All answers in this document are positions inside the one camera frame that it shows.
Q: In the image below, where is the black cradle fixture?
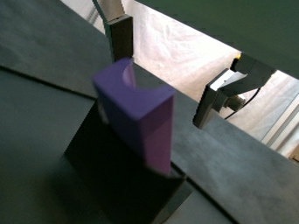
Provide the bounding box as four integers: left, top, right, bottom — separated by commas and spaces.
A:
64, 107, 192, 224

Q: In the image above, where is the purple arch bar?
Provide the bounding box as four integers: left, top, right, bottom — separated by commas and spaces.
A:
92, 58, 174, 175

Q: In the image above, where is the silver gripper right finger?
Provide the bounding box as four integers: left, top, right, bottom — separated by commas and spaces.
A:
192, 53, 276, 129

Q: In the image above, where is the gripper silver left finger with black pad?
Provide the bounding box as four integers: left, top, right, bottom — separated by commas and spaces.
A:
92, 0, 133, 61

